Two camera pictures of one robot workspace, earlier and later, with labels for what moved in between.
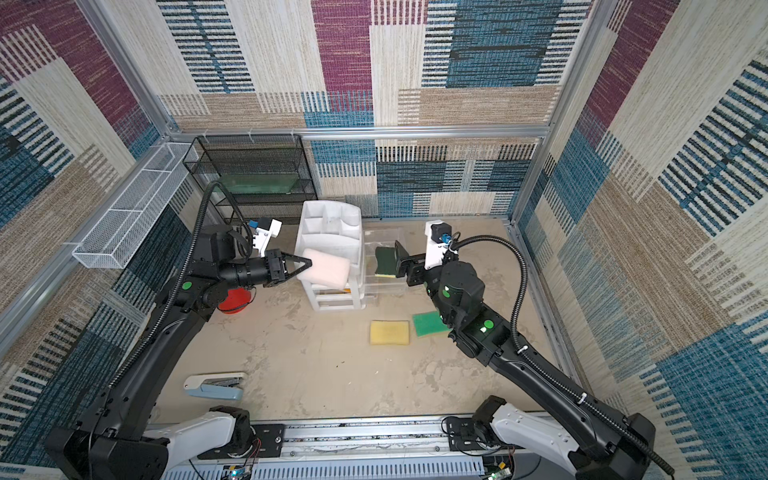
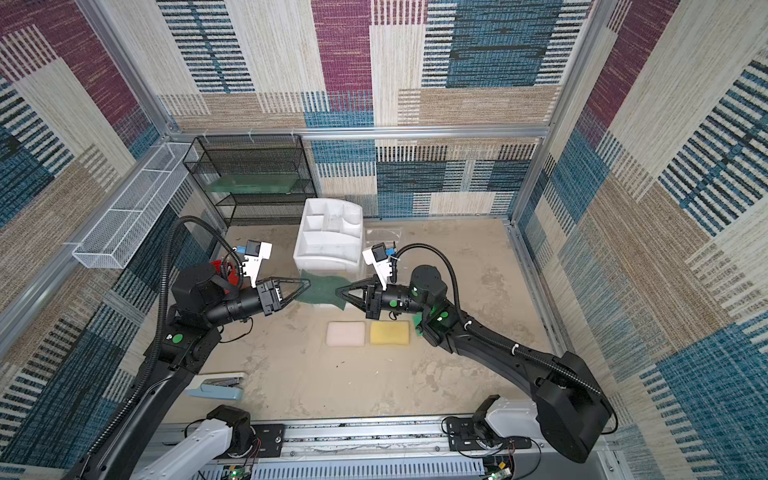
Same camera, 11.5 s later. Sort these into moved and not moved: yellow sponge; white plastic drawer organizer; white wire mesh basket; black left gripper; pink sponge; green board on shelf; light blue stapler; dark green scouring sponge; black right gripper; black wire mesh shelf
Moved: dark green scouring sponge; black right gripper; pink sponge; black left gripper
Not moved: yellow sponge; green board on shelf; white plastic drawer organizer; white wire mesh basket; light blue stapler; black wire mesh shelf
